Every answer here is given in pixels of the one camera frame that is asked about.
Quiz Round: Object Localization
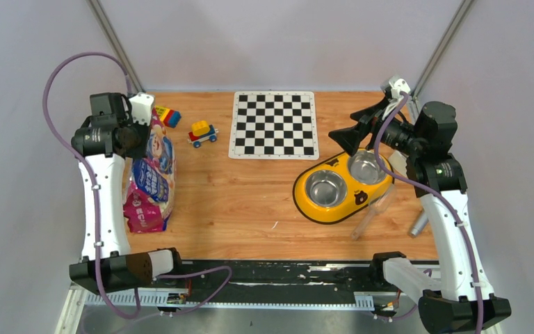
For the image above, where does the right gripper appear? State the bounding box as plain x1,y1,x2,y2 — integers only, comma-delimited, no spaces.
328,97,423,156

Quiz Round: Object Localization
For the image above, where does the pink pet food bag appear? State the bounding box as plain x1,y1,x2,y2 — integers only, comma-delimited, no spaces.
123,111,176,233

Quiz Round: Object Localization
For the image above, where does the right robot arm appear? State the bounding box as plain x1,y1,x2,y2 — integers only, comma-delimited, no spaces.
329,100,512,333

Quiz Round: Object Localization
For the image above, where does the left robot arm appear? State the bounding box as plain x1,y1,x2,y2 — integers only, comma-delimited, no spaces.
69,93,185,294

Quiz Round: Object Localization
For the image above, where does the yellow double pet bowl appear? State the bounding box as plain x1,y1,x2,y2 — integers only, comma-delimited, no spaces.
292,148,394,225

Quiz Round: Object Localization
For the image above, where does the toy block car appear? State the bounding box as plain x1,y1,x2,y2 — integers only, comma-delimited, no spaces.
187,120,219,148

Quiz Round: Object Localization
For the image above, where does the clear plastic scoop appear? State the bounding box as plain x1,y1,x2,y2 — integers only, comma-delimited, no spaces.
350,183,396,241

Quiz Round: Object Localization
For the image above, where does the black white chessboard mat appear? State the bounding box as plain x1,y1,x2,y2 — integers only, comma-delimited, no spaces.
228,90,320,160

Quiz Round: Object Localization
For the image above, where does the silver microphone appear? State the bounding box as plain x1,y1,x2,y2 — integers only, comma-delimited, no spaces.
408,210,429,238

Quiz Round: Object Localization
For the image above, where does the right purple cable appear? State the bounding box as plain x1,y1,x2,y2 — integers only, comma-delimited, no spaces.
373,92,485,334

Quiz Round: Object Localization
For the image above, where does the purple cable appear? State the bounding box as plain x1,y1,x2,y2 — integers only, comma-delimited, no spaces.
42,51,234,320
373,92,485,334

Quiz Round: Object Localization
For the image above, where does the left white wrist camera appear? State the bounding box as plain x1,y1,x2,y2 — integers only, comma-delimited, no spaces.
129,93,155,126

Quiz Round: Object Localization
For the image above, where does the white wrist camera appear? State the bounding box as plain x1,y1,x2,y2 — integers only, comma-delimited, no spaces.
129,93,155,126
380,74,411,120

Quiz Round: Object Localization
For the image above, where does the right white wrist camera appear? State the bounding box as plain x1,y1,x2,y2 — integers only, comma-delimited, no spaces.
380,74,411,120

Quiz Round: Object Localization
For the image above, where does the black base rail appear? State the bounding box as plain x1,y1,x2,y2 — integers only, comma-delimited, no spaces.
108,260,410,311

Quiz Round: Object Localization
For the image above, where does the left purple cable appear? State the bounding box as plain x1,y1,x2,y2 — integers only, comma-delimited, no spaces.
42,51,234,320

